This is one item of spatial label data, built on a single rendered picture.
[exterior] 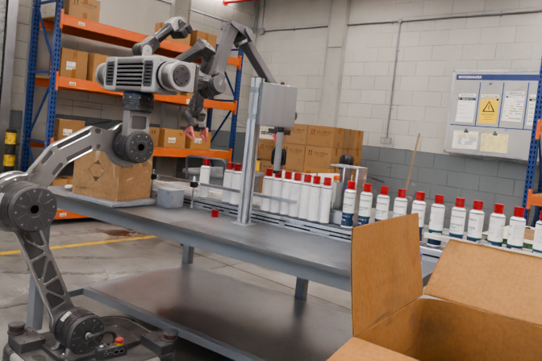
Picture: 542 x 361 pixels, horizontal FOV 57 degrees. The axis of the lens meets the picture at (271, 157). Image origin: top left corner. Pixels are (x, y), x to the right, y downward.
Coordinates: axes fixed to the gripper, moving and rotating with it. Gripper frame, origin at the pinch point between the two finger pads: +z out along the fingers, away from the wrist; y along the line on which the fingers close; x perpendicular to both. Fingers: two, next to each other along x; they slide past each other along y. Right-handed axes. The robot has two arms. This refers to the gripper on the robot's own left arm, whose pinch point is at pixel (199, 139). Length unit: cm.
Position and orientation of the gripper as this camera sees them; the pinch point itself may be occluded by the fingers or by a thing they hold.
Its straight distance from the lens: 290.1
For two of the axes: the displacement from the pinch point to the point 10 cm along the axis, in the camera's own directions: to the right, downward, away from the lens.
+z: 3.9, 8.4, -3.7
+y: 6.4, 0.4, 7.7
